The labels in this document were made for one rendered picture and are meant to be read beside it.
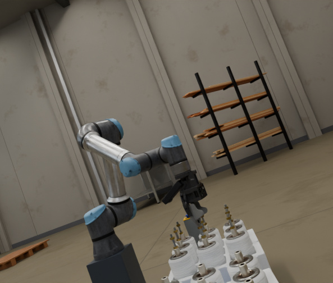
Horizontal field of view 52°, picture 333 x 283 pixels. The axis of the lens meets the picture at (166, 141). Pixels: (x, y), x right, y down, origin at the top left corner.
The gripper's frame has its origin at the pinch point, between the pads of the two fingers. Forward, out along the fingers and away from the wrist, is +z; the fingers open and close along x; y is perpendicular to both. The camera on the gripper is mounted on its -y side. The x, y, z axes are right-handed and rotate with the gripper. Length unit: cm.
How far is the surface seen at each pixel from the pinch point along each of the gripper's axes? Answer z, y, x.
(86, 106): -254, -500, 615
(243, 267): 7.1, 26.9, -36.3
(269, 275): 16.6, 27.3, -20.7
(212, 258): 13.5, 3.0, -4.1
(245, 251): 15.1, 14.6, 0.3
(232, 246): 11.7, 10.8, -0.6
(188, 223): 5.7, -20.8, 31.8
